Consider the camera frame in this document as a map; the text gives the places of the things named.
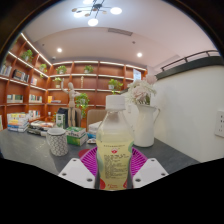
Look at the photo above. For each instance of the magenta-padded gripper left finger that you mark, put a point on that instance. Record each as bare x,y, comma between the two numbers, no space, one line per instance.
78,171

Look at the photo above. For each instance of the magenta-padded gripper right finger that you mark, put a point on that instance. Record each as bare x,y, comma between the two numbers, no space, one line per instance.
150,171

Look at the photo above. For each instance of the clear bottle with yellow drink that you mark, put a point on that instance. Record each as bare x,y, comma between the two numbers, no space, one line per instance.
114,143

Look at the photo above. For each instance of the white mug with grey pattern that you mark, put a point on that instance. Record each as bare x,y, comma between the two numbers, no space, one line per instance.
58,143

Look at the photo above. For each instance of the green tissue box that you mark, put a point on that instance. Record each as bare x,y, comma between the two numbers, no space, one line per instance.
76,136

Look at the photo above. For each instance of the white jug vase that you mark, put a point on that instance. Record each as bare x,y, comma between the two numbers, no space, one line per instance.
145,128

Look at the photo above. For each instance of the white and green carton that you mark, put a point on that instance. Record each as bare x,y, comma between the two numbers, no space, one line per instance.
60,121

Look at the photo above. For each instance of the beige chair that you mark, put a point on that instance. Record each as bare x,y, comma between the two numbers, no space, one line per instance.
93,116

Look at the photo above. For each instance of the dark blue chair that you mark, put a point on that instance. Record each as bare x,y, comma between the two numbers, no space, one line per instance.
63,113

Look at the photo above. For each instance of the wooden artist mannequin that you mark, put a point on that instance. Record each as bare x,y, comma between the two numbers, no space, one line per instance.
71,106

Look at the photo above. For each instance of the stack of colourful books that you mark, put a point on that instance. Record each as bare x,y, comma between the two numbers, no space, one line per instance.
18,122

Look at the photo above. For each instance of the wooden shelf unit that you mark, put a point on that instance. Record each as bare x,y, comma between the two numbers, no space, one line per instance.
36,80

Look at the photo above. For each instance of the recessed ceiling light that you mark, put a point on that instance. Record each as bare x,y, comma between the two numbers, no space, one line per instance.
139,54
59,50

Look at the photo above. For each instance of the ceiling air vent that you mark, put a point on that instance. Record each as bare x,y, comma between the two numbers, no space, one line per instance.
120,31

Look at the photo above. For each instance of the branched ceiling lamp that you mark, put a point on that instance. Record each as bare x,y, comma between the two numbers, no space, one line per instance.
95,8

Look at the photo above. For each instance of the white wall socket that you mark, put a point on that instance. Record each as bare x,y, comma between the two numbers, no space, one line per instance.
220,124

